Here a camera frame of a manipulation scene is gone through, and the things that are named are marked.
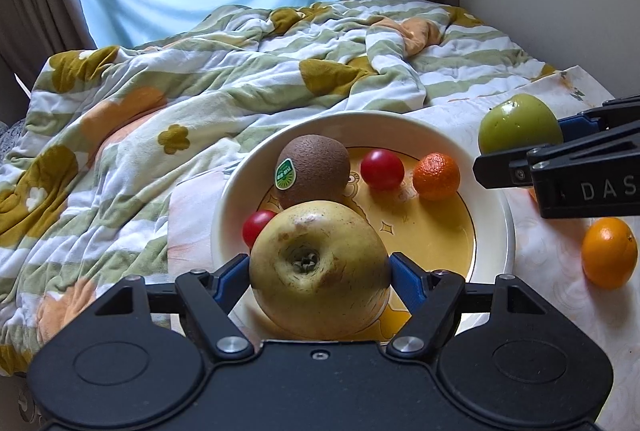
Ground brown kiwi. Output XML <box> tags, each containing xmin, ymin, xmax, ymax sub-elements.
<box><xmin>275</xmin><ymin>135</ymin><xmax>351</xmax><ymax>211</ymax></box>

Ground red cherry tomato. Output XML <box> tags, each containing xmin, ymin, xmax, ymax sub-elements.
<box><xmin>360</xmin><ymin>149</ymin><xmax>405</xmax><ymax>191</ymax></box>
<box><xmin>242</xmin><ymin>210</ymin><xmax>277</xmax><ymax>250</ymax></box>

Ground small mandarin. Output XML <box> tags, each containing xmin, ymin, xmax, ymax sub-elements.
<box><xmin>412</xmin><ymin>153</ymin><xmax>461</xmax><ymax>202</ymax></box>

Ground large yellow apple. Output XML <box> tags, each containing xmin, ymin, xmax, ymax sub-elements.
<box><xmin>249</xmin><ymin>200</ymin><xmax>392</xmax><ymax>341</ymax></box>

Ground cream yellow cartoon plate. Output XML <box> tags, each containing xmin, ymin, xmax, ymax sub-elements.
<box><xmin>210</xmin><ymin>111</ymin><xmax>516</xmax><ymax>342</ymax></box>

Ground green striped flower blanket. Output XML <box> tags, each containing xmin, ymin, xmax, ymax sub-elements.
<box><xmin>0</xmin><ymin>0</ymin><xmax>558</xmax><ymax>377</ymax></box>

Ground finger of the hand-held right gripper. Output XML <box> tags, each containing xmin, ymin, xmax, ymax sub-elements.
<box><xmin>559</xmin><ymin>95</ymin><xmax>640</xmax><ymax>143</ymax></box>
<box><xmin>473</xmin><ymin>125</ymin><xmax>640</xmax><ymax>190</ymax></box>

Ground green apple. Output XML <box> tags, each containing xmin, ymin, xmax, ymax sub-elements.
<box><xmin>477</xmin><ymin>94</ymin><xmax>565</xmax><ymax>157</ymax></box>

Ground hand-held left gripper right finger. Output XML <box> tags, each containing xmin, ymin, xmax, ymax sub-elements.
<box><xmin>386</xmin><ymin>253</ymin><xmax>556</xmax><ymax>357</ymax></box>

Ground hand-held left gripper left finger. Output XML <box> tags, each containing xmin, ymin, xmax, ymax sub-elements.
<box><xmin>85</xmin><ymin>253</ymin><xmax>255</xmax><ymax>362</ymax></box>

